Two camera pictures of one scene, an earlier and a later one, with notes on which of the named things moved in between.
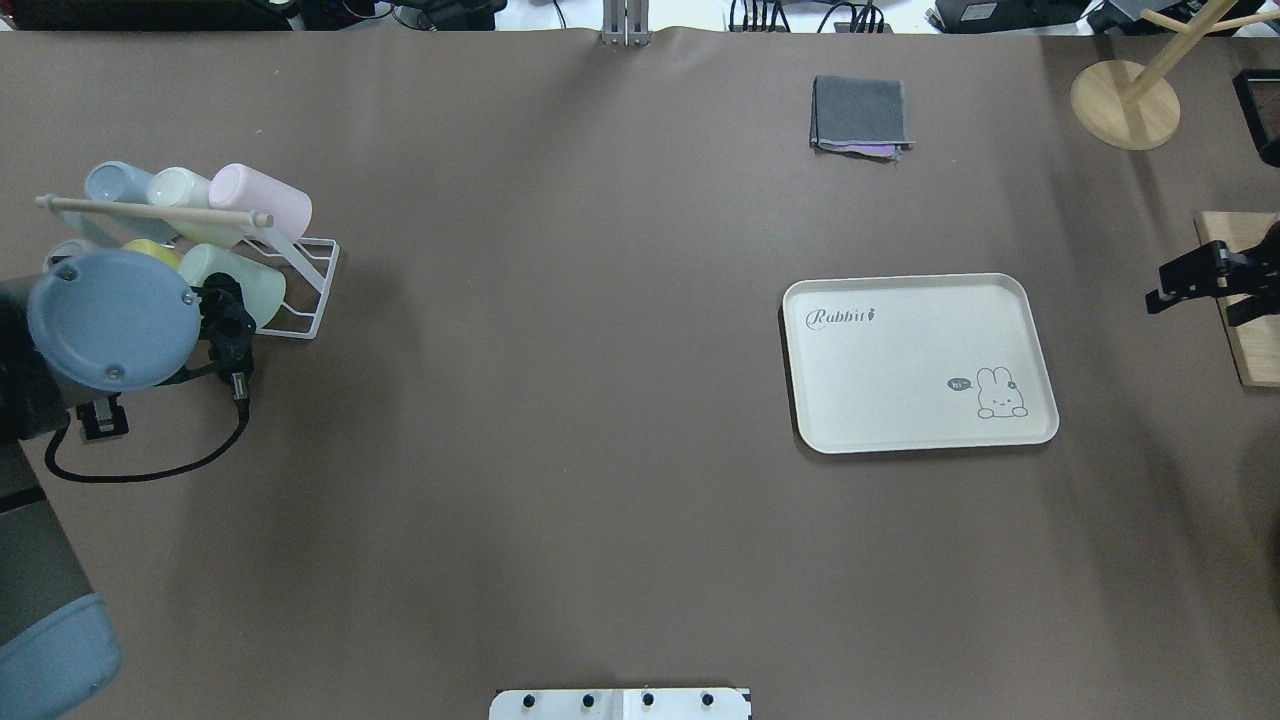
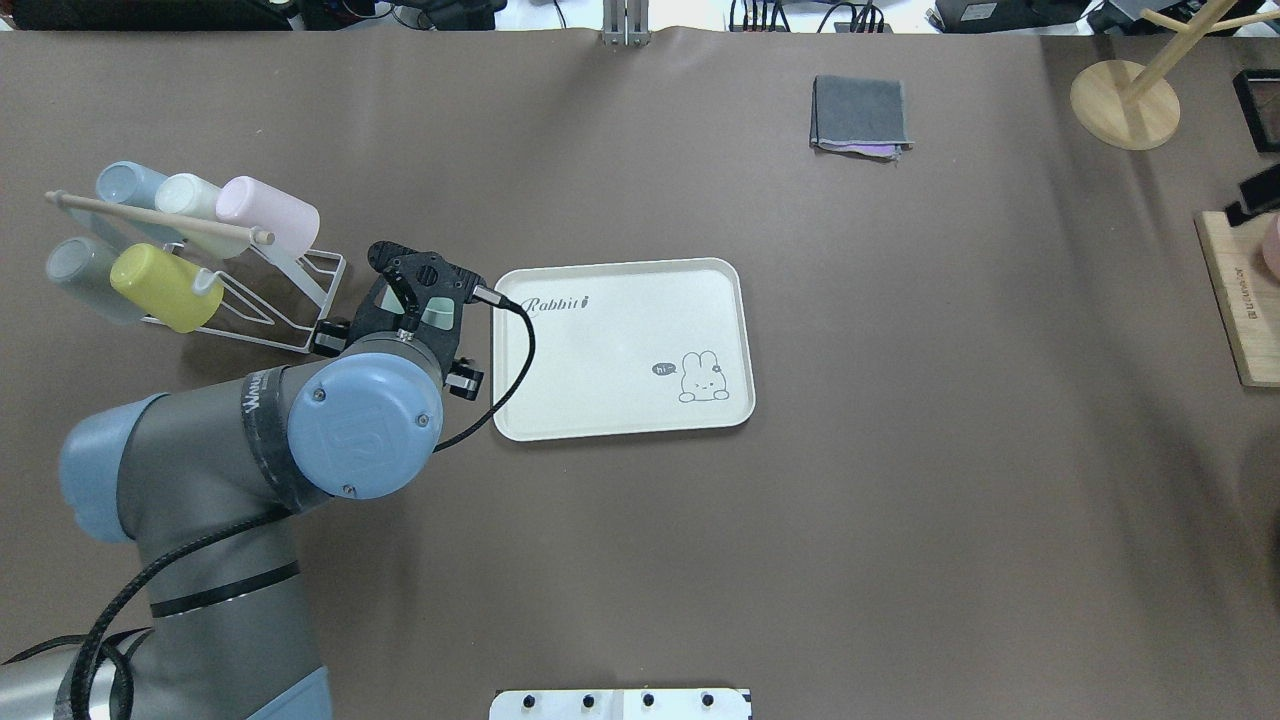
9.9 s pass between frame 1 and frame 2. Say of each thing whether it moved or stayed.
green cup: moved
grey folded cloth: stayed
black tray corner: stayed
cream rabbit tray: moved
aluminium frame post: stayed
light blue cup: stayed
